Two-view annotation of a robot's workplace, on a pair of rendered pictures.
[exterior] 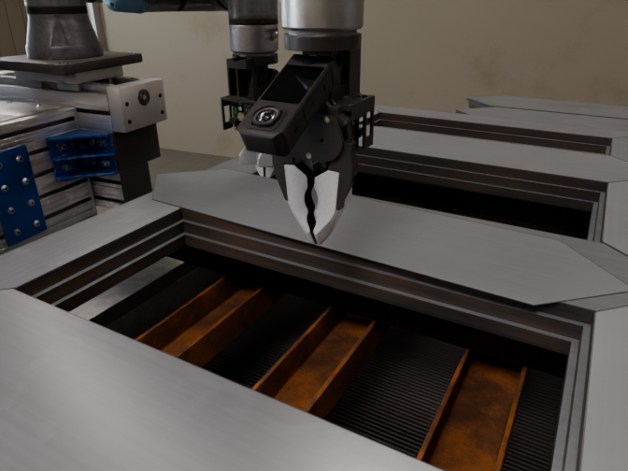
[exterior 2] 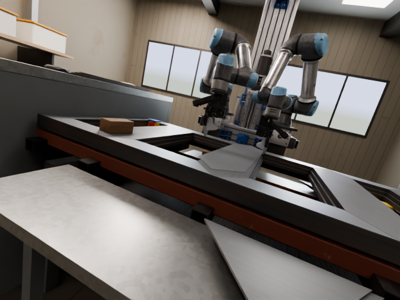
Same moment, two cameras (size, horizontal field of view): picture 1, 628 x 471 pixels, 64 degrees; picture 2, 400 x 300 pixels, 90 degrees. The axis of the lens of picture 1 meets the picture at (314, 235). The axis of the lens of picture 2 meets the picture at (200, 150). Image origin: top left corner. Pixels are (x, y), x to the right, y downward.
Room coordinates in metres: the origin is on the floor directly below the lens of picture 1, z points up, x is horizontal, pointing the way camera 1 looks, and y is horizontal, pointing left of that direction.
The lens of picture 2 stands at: (0.32, -0.94, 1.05)
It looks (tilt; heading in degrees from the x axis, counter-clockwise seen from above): 13 degrees down; 80
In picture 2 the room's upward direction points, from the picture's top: 13 degrees clockwise
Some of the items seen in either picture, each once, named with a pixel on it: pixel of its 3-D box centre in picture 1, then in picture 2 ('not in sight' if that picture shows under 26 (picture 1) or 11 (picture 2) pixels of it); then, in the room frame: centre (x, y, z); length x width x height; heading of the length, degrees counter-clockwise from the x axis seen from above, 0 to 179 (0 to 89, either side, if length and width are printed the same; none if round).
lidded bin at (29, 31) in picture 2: not in sight; (40, 37); (-1.52, 2.20, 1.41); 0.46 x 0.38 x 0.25; 67
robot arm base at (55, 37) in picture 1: (62, 31); (282, 118); (1.16, 0.54, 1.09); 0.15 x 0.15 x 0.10
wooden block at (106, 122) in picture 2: not in sight; (117, 125); (0.11, -0.08, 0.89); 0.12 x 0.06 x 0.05; 56
